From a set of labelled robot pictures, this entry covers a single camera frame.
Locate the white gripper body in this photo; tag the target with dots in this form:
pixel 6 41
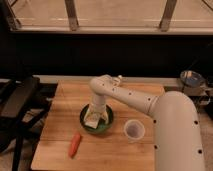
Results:
pixel 98 104

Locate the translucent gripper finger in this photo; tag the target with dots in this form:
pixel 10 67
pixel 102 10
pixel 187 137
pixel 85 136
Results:
pixel 87 114
pixel 105 117

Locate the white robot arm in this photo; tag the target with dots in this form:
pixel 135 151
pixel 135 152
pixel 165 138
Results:
pixel 177 137

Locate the ceramic cup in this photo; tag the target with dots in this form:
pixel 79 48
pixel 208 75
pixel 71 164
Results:
pixel 134 130

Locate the green bowl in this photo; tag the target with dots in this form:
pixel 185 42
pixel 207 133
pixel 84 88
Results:
pixel 102 126

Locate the orange carrot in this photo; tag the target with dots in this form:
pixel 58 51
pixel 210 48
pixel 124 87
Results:
pixel 75 141

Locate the wooden cutting board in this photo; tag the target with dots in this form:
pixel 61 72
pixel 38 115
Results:
pixel 109 151

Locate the black chair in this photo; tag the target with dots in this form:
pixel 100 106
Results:
pixel 12 126

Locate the blue round dish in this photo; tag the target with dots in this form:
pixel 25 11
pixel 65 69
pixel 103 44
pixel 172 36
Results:
pixel 191 78

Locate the metal window frame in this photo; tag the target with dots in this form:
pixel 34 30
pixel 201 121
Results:
pixel 155 17

